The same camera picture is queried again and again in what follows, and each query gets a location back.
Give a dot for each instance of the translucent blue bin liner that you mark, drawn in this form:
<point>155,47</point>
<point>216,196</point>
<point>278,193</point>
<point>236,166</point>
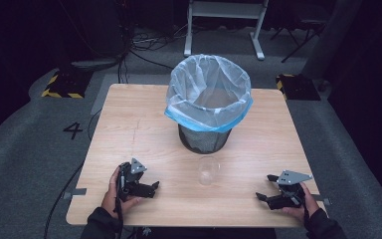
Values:
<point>209,86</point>

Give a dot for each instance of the grey tape strip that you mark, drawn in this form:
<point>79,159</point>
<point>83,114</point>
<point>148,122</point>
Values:
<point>77,192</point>
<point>323,200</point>

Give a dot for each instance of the white metal stand frame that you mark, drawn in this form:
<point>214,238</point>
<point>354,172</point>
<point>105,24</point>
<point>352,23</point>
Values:
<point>225,10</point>

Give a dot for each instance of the person's right hand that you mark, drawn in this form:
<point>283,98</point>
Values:
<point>308,202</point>

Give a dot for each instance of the clear plastic cup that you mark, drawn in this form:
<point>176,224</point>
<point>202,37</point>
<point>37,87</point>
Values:
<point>208,171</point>

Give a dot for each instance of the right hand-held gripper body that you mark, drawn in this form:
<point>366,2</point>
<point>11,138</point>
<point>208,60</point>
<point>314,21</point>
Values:
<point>291,190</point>

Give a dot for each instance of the black mesh waste basket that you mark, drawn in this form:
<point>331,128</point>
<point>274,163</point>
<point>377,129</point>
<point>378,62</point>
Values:
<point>204,141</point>

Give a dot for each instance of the black yellow striped floor plate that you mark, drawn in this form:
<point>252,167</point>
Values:
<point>300,88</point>
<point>67,84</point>

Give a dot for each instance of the person's left hand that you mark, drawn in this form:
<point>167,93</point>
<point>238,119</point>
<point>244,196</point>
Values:
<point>110,198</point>

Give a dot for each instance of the black folding stand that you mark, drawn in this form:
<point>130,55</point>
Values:
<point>300,30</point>

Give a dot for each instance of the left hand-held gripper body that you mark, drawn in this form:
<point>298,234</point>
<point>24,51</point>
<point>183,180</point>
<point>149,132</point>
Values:
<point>130,181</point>

